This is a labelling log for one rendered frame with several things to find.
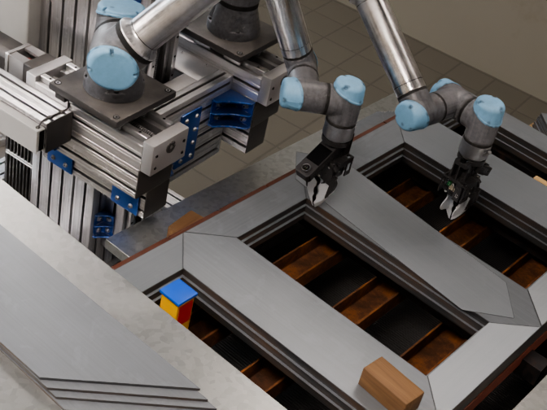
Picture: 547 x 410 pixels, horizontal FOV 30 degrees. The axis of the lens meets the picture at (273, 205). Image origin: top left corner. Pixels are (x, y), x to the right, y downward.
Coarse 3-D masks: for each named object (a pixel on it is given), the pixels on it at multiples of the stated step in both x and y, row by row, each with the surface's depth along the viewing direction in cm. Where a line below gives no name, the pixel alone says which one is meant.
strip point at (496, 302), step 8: (496, 288) 246; (504, 288) 246; (488, 296) 243; (496, 296) 243; (504, 296) 244; (472, 304) 239; (480, 304) 240; (488, 304) 241; (496, 304) 241; (504, 304) 242; (480, 312) 238; (488, 312) 238; (496, 312) 239; (504, 312) 239; (512, 312) 240
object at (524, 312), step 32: (384, 160) 284; (416, 160) 289; (544, 160) 301; (480, 192) 279; (288, 224) 257; (320, 224) 259; (512, 224) 274; (384, 256) 250; (160, 288) 226; (192, 288) 230; (416, 288) 246; (512, 288) 247; (224, 320) 225; (480, 320) 237; (512, 320) 238; (288, 352) 217; (320, 384) 213; (480, 384) 220
